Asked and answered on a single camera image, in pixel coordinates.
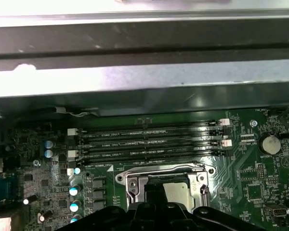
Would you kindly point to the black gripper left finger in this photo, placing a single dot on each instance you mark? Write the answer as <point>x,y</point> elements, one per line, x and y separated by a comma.
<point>135,221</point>

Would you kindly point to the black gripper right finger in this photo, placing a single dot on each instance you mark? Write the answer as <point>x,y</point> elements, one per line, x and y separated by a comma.
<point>183,221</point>

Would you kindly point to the silver square CPU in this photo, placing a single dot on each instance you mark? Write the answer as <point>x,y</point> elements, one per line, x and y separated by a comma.
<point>177,195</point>

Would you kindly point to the metal CPU socket cover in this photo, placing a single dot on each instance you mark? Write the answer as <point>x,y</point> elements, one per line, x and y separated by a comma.
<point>197,195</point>

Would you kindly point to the metal socket locking lever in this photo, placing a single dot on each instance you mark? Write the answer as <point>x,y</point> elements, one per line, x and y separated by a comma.
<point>159,167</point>

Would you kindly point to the CPU socket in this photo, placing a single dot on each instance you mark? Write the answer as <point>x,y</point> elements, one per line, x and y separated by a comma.
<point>120,178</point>

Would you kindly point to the black RAM slot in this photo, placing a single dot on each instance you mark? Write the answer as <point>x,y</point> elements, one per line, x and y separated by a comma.
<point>183,125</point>
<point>183,157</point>
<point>183,136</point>
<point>183,147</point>

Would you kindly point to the small cylindrical capacitor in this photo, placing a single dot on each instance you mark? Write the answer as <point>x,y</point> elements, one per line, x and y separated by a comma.
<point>48,144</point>
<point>48,153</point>
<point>77,170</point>
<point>74,220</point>
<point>74,191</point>
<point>74,207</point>
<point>44,215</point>
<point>30,199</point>

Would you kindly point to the green motherboard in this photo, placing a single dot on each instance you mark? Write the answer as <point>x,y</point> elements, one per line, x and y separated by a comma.
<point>236,168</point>

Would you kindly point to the black square chip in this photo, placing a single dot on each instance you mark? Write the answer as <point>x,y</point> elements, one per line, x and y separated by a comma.
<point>255,193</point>

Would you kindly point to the metal internal port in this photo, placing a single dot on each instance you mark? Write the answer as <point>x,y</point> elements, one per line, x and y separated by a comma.
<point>279,213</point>

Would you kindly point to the silver board screw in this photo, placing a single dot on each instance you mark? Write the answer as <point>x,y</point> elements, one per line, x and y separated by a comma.
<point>253,123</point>
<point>36,162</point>

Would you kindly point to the silver coin cell battery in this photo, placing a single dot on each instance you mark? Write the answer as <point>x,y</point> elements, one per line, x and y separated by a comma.
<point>271,144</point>

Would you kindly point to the blue VGA port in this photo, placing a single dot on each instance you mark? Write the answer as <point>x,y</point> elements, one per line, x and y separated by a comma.
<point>7,190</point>

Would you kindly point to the black PC case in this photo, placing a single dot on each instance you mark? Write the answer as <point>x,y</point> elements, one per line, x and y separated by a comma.
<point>144,41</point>

